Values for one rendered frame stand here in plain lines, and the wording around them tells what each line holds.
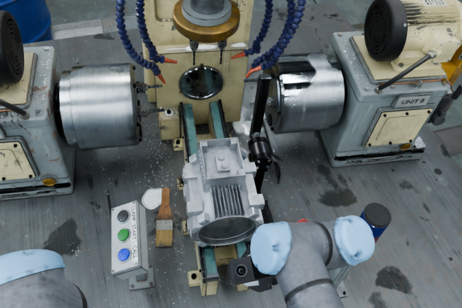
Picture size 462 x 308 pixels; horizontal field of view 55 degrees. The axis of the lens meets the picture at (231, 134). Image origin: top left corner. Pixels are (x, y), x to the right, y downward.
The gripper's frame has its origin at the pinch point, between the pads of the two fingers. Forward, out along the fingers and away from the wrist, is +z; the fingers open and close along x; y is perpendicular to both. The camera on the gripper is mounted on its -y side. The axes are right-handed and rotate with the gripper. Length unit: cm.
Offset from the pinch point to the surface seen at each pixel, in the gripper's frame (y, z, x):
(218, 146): 8.4, 7.8, 32.8
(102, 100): -16, 21, 53
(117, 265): -19.9, 17.0, 8.8
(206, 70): 18, 19, 63
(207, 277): 3.3, 20.0, 1.9
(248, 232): 14.9, 13.7, 10.4
